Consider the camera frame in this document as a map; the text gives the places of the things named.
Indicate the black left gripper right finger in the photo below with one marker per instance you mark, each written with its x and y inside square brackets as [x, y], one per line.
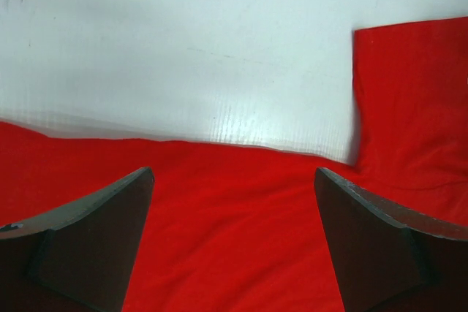
[387, 257]

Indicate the red t shirt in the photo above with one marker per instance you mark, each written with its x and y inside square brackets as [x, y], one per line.
[239, 229]

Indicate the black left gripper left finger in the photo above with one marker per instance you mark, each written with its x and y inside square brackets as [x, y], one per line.
[78, 256]

